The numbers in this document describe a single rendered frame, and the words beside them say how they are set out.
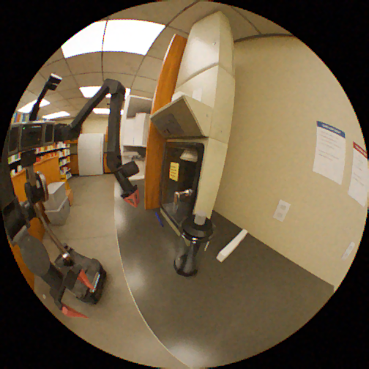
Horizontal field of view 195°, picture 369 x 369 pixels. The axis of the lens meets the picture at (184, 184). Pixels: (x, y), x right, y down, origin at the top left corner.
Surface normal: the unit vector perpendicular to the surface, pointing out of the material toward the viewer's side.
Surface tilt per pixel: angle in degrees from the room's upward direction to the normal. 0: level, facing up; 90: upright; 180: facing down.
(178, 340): 0
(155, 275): 0
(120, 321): 0
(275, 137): 90
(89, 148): 90
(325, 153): 90
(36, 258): 62
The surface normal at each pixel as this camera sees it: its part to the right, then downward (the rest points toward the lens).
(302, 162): -0.82, 0.07
